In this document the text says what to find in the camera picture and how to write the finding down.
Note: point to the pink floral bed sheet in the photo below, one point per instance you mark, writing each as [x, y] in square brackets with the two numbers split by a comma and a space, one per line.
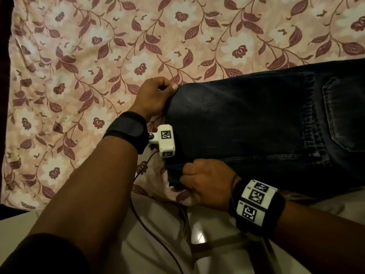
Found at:
[85, 82]

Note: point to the person's right hand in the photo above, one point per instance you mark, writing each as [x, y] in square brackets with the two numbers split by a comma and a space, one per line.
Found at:
[208, 184]

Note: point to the black sleeve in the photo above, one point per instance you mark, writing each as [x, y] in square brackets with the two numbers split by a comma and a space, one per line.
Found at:
[42, 253]

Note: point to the person's left hand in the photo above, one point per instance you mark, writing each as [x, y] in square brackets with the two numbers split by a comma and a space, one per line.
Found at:
[149, 98]

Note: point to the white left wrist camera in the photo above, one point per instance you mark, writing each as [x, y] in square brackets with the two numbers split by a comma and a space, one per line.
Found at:
[164, 140]

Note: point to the person's right forearm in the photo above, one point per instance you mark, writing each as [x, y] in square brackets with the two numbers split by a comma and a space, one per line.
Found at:
[319, 239]

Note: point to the dark blue denim jeans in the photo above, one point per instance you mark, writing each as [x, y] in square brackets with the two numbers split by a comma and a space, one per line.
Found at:
[256, 131]

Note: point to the person's right fingers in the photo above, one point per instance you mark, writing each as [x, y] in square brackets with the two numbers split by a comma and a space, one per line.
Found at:
[189, 175]

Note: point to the person's left thumb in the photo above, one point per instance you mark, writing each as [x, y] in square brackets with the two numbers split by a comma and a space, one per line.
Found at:
[170, 86]

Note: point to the person's left forearm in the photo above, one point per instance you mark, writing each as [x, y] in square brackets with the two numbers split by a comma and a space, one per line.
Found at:
[85, 194]

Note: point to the white marker right wrist tracker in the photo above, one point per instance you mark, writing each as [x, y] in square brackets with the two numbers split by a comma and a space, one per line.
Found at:
[255, 201]

